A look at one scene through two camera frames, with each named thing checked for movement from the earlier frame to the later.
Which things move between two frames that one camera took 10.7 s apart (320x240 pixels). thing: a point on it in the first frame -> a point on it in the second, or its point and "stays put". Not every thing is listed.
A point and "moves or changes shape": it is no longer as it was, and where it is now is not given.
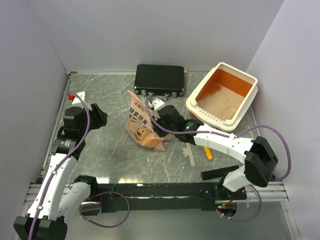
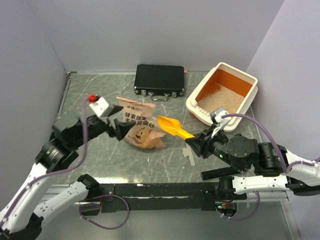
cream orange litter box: x=223 y=98 stays put
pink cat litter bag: x=139 y=127 moves or changes shape
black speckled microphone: x=218 y=172 stays put
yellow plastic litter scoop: x=208 y=153 moves or changes shape
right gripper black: x=160 y=133 -> x=200 y=142
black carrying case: x=160 y=79 stays put
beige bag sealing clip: x=187 y=151 stays put
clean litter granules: x=222 y=103 stays put
